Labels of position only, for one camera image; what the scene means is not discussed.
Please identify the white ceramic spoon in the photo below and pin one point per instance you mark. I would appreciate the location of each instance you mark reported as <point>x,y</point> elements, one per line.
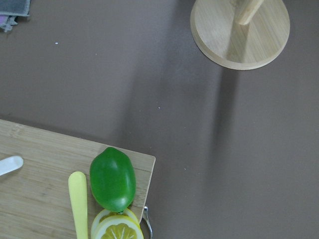
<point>10,164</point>

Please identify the green lime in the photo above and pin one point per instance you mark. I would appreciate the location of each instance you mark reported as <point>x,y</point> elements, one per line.
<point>113,180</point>

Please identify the yellow plastic knife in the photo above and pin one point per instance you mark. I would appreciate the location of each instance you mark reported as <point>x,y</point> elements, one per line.
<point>77,185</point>

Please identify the wooden mug tree stand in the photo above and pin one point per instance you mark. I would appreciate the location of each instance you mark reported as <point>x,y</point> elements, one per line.
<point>240,34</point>

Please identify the upper lemon slice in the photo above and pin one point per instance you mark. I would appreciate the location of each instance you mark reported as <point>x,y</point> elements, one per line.
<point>111,225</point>

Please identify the bamboo cutting board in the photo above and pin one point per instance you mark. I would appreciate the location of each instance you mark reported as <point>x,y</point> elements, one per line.
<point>34,199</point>

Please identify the folded grey cloth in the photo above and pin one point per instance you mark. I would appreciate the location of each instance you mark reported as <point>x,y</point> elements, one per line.
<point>10,10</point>

